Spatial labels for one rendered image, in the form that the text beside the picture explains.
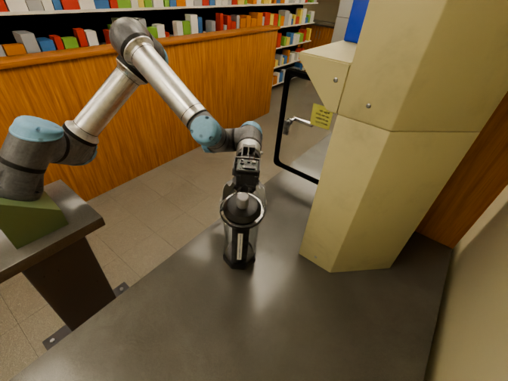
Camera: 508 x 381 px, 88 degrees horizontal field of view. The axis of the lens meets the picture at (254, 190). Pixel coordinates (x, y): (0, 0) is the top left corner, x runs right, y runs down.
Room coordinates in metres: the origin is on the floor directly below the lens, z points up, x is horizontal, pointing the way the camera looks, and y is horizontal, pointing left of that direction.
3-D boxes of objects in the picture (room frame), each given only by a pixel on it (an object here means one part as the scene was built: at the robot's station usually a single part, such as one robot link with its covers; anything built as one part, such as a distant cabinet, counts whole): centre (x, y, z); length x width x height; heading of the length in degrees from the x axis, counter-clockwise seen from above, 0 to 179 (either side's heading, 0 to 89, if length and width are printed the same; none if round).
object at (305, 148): (0.89, -0.20, 1.19); 0.30 x 0.01 x 0.40; 55
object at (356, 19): (0.79, -0.26, 1.56); 0.10 x 0.10 x 0.09; 55
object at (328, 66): (0.70, -0.20, 1.46); 0.32 x 0.12 x 0.10; 145
